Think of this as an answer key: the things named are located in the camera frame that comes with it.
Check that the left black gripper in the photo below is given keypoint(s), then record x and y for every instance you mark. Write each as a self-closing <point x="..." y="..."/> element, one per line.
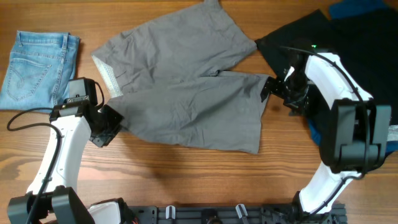
<point x="107" y="126"/>

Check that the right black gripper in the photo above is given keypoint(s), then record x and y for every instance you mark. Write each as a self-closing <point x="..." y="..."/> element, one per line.
<point x="277" y="88"/>

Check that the grey shorts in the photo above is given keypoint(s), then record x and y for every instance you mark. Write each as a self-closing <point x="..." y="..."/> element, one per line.
<point x="173" y="80"/>

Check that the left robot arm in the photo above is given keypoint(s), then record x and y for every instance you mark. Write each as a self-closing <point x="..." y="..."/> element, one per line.
<point x="74" y="123"/>

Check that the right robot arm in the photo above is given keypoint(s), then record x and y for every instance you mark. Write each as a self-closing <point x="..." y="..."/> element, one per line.
<point x="355" y="141"/>

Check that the folded blue denim jeans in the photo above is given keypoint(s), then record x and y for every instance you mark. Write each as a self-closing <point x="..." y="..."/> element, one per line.
<point x="40" y="67"/>

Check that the dark navy garment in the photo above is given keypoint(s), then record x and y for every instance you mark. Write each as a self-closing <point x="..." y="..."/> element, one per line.
<point x="366" y="45"/>

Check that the blue garment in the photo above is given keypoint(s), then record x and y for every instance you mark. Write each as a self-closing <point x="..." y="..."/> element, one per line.
<point x="343" y="10"/>

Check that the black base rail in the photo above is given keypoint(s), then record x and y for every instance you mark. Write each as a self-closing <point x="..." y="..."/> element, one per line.
<point x="266" y="214"/>

